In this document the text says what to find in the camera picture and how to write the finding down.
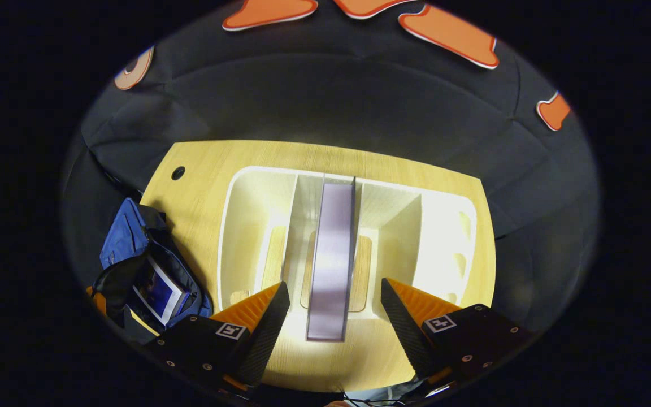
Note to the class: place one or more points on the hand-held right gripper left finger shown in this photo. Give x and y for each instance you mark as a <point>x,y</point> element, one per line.
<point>266,333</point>

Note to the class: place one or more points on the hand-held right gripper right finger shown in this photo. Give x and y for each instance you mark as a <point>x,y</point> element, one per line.
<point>404,333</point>

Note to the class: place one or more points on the white bookshelf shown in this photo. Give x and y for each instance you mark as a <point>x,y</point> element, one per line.
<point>246,237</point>

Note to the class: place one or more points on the grey cover book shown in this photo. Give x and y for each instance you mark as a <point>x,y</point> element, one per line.
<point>331,260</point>

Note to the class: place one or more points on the blue cover book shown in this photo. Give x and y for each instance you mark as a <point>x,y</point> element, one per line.
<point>161,291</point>

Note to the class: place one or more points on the blue schoolbag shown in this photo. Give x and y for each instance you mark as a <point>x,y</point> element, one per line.
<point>127,237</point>

